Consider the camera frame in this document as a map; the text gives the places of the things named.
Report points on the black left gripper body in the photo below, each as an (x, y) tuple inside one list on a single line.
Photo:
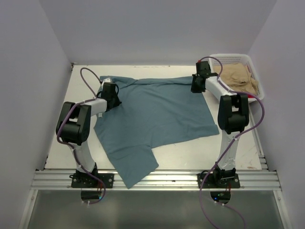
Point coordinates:
[(116, 101)]

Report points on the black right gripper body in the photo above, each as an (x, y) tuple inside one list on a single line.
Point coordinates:
[(196, 88)]

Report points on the blue t shirt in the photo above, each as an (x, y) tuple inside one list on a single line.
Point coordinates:
[(152, 113)]

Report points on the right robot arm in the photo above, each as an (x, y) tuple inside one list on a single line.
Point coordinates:
[(233, 117)]

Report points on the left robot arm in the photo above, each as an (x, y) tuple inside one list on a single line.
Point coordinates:
[(73, 126)]

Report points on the white plastic laundry basket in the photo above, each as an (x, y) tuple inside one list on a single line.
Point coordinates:
[(220, 59)]

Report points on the beige t shirt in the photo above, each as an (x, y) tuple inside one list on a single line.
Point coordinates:
[(238, 78)]

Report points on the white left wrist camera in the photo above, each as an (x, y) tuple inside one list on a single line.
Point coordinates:
[(107, 80)]

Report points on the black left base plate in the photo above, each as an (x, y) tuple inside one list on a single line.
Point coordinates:
[(83, 180)]

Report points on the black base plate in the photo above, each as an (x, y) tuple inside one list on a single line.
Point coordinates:
[(222, 179), (83, 180)]

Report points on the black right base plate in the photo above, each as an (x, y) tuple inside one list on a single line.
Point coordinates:
[(222, 179)]

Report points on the aluminium mounting rail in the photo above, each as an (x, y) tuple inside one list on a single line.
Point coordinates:
[(189, 180)]

